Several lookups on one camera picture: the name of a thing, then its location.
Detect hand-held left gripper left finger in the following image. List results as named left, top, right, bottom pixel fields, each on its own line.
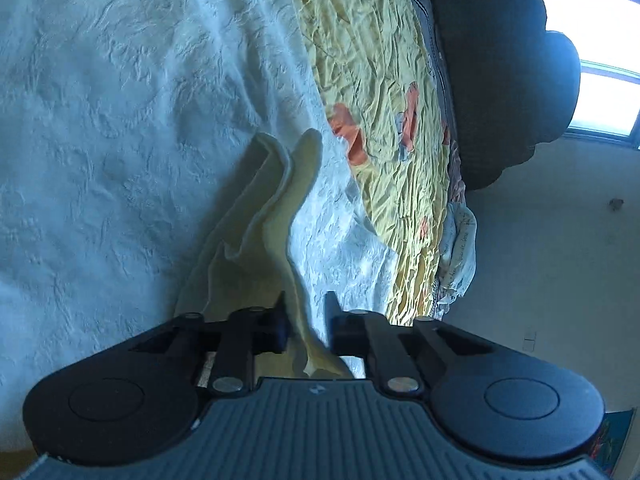
left=129, top=291, right=291, bottom=394

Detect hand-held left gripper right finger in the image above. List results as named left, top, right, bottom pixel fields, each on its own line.
left=325, top=292, right=502, bottom=397

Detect white textured pants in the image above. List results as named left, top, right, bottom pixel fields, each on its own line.
left=0, top=0, right=401, bottom=402

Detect white printed cloth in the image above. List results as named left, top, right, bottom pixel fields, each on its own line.
left=433, top=202, right=479, bottom=319

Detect pink floral pillow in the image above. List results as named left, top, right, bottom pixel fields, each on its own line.
left=445, top=138, right=468, bottom=204

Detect yellow printed quilt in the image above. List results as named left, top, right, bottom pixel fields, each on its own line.
left=270, top=0, right=454, bottom=330

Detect grey printed pillow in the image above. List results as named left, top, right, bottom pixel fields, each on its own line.
left=396, top=0, right=466, bottom=196

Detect dark scalloped headboard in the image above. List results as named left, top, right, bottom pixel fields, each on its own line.
left=420, top=0, right=583, bottom=192

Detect bright window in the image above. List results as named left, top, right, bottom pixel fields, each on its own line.
left=526, top=0, right=640, bottom=151

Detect colourful wall poster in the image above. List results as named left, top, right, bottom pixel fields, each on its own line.
left=591, top=408, right=637, bottom=478

